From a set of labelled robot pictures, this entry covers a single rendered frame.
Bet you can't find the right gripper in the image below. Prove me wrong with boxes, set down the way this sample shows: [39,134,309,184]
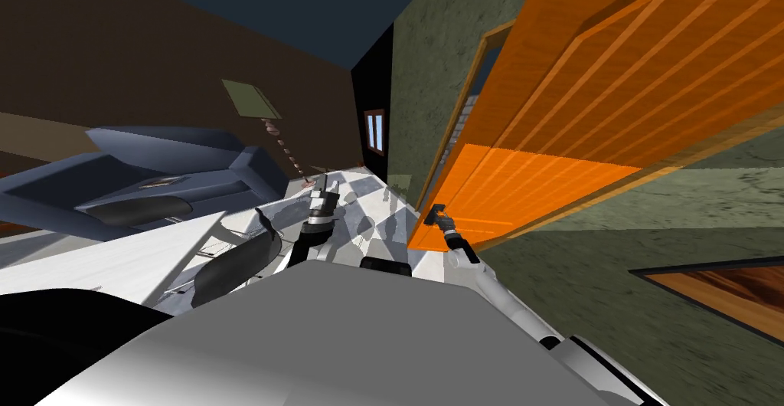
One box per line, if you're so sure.
[424,205,456,232]

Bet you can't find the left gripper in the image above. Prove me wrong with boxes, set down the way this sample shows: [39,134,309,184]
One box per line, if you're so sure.
[309,175,341,214]

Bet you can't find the small window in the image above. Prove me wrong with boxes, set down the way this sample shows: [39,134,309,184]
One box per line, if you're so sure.
[363,109,387,156]

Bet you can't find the floor lamp with green shade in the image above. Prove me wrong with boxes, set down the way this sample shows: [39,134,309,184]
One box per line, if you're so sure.
[220,78,317,189]

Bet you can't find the orange wooden door leaf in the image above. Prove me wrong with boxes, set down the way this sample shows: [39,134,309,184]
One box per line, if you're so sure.
[407,0,784,254]

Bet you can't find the black chair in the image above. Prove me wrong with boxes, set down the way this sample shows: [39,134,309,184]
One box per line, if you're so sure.
[190,207,284,309]

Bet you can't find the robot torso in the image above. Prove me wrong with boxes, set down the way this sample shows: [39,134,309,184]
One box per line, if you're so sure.
[33,257,613,406]

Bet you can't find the blue sofa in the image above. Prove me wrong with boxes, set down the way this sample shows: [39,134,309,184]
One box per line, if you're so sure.
[0,125,290,243]

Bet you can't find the white table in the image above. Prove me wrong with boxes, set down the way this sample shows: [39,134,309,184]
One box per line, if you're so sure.
[0,209,249,309]

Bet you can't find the black framed wooden picture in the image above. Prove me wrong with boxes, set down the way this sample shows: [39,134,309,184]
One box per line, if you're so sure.
[629,257,784,344]

